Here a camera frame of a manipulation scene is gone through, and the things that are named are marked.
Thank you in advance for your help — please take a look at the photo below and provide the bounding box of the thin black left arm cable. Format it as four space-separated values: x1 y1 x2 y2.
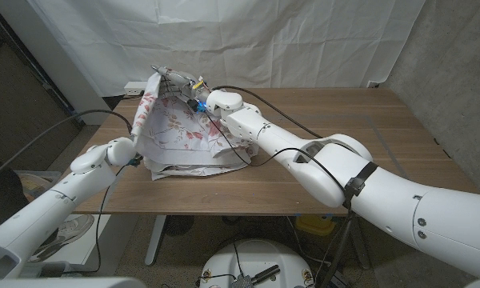
62 166 129 277

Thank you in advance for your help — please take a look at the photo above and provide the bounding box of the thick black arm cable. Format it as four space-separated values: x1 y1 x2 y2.
0 109 135 186
210 85 324 140

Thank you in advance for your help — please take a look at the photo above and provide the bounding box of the black tool on base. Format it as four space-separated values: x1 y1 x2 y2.
251 264 282 286

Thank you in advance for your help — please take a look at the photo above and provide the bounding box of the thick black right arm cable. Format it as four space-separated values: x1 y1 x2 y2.
210 85 324 140

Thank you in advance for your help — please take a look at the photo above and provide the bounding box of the clear plastic storage box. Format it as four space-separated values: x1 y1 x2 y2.
14 170 63 205

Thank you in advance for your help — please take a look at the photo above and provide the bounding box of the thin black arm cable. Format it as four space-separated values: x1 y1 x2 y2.
199 110 355 287
62 166 129 277

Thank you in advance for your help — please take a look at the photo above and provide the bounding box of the black round floor object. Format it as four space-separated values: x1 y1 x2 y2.
162 214 195 237

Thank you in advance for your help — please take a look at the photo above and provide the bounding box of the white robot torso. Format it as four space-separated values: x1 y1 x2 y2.
0 277 147 288

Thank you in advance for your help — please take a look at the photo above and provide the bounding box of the white power strip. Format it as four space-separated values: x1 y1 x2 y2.
123 81 149 96

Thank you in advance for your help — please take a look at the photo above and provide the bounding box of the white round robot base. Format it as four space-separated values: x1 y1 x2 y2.
199 238 315 288

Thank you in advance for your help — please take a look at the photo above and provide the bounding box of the white backdrop sheet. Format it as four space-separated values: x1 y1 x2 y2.
26 0 427 98

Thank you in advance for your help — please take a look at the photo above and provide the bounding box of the grey table leg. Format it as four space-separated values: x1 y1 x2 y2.
346 215 372 270

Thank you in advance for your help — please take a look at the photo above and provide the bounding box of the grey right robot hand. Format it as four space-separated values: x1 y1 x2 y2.
150 65 213 105

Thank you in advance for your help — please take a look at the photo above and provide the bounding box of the white grey sneaker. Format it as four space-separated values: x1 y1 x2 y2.
27 214 96 263

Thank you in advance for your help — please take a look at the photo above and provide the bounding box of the dark wooden door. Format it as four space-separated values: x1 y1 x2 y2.
0 7 85 171

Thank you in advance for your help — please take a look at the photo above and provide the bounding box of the white table leg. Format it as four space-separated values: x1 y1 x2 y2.
144 214 167 266

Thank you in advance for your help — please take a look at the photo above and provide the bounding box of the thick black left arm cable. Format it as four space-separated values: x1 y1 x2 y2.
0 109 135 186

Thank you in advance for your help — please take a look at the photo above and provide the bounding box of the white floral cloth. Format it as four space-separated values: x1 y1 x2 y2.
130 71 261 181

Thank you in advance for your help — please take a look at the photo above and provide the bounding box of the yellow object under table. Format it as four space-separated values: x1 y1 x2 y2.
294 215 338 236

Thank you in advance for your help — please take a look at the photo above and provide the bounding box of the grey metal connector block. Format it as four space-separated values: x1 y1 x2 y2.
230 274 257 288

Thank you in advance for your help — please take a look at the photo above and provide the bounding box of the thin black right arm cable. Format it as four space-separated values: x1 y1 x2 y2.
199 110 355 287

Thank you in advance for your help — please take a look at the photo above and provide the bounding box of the black power adapter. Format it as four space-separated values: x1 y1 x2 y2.
318 266 350 288

